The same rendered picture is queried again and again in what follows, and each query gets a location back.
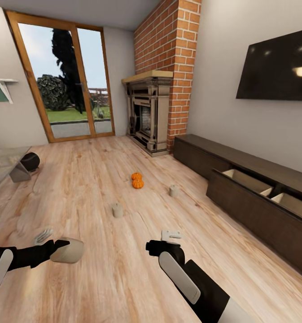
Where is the pillar candle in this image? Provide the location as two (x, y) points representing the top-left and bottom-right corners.
(169, 185), (178, 198)
(49, 236), (85, 263)
(112, 203), (123, 218)

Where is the cauldron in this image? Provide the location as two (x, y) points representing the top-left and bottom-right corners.
(20, 152), (40, 172)

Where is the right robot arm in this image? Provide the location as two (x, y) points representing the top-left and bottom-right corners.
(145, 228), (257, 323)

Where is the pumpkin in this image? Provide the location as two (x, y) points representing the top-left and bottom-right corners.
(132, 179), (144, 189)
(131, 173), (142, 180)

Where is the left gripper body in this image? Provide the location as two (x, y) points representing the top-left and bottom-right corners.
(24, 239), (55, 269)

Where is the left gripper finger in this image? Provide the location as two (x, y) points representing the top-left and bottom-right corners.
(54, 240), (70, 251)

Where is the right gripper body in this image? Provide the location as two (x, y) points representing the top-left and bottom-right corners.
(149, 240), (165, 256)

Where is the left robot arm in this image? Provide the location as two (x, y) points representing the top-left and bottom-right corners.
(0, 228), (70, 285)

